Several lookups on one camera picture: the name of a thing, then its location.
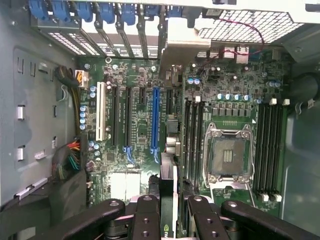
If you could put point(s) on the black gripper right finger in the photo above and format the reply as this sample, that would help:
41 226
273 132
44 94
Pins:
207 222

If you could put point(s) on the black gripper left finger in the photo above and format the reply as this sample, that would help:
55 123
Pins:
146 220

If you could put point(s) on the black RAM slot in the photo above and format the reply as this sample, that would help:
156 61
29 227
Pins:
193 140
280 150
273 150
258 150
200 140
187 140
265 150

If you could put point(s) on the blue expansion slot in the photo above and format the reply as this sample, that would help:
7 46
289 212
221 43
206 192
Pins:
155 117

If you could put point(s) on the long black expansion slot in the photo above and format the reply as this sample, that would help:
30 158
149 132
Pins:
128 117
115 115

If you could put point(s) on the white expansion slot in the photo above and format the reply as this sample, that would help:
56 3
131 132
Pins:
100 112

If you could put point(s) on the short black expansion slot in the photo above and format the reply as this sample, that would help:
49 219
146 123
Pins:
170 100
143 96

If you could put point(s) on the silver chipset heatsink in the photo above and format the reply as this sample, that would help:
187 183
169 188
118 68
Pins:
125 185

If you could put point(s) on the silver socket cover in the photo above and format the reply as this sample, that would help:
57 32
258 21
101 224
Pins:
230 185

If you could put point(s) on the CPU socket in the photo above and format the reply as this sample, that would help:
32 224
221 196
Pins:
228 155

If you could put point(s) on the black open PC case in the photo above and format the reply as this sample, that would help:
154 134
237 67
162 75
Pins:
300 162

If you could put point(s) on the green motherboard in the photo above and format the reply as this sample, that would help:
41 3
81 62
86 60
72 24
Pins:
225 82

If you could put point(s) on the black case fan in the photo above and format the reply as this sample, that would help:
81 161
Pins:
305 85

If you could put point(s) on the blue card latch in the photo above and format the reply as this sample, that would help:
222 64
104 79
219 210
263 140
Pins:
38 8
107 13
150 10
175 10
85 11
61 10
128 13

